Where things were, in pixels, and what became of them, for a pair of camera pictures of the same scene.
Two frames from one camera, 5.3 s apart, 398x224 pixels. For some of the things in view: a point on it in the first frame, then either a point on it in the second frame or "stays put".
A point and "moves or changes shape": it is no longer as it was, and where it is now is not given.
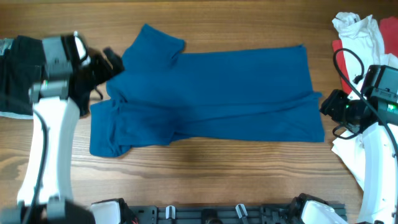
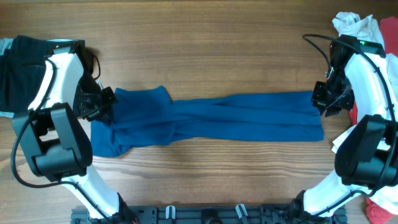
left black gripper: x=96 y=66 to x=101 y=101
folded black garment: x=19 y=73 stays put
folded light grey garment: x=5 y=43 stays put
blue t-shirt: x=161 y=95 moves or changes shape
